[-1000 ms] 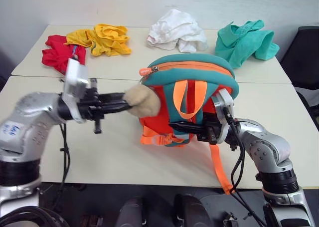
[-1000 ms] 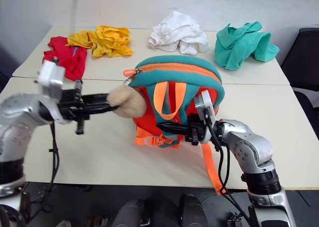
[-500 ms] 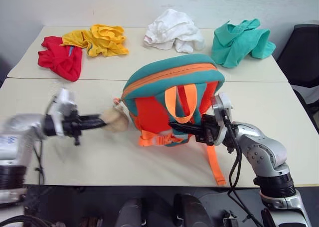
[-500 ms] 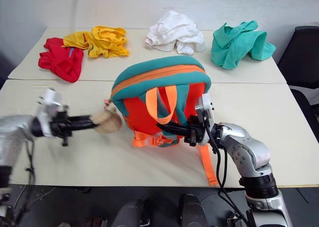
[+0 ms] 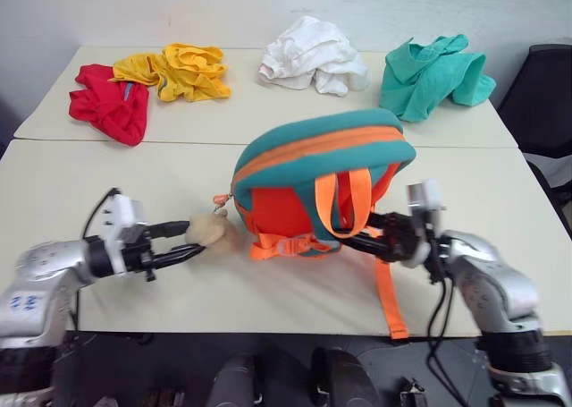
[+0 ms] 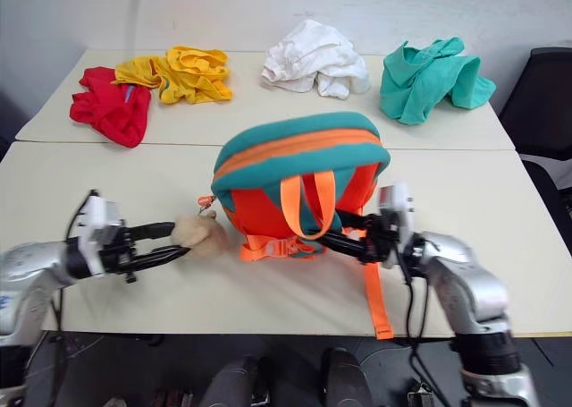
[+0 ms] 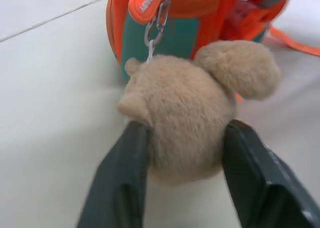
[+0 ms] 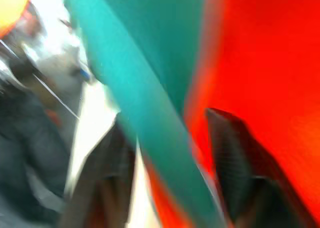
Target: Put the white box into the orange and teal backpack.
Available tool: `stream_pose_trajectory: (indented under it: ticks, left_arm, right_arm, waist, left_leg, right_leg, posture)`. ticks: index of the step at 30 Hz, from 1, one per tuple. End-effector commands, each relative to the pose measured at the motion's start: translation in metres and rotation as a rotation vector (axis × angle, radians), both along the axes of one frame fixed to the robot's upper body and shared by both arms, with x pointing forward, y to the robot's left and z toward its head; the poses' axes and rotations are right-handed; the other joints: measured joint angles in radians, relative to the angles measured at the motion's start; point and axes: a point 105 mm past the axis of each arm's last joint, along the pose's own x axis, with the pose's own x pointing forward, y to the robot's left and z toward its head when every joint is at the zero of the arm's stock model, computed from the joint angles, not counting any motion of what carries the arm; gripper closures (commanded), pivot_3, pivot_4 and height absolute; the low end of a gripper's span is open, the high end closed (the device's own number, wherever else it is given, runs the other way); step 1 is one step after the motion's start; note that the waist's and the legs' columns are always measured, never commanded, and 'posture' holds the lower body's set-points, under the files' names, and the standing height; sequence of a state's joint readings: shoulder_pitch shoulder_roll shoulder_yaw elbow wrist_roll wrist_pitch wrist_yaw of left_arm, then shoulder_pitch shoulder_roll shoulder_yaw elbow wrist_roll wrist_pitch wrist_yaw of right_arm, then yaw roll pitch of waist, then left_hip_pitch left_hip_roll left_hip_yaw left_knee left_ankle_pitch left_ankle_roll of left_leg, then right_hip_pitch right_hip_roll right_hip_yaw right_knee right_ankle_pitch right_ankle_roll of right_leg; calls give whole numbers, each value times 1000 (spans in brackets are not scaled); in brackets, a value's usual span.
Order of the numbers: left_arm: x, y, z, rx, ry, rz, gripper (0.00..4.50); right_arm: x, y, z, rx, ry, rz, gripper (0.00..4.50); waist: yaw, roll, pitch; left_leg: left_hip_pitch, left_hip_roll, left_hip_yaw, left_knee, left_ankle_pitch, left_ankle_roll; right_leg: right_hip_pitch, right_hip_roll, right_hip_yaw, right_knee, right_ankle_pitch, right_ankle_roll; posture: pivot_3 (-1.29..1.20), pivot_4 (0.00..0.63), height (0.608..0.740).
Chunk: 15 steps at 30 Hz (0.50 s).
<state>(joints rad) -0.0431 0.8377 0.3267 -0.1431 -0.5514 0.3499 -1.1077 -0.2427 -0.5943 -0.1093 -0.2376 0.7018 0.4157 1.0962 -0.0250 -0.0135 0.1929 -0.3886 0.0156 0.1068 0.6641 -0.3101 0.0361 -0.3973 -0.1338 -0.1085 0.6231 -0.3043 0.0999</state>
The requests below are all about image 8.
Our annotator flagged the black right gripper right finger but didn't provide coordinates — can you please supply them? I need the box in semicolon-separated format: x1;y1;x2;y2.
204;107;320;228

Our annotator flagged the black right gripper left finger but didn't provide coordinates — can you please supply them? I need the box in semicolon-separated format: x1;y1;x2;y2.
58;121;138;228

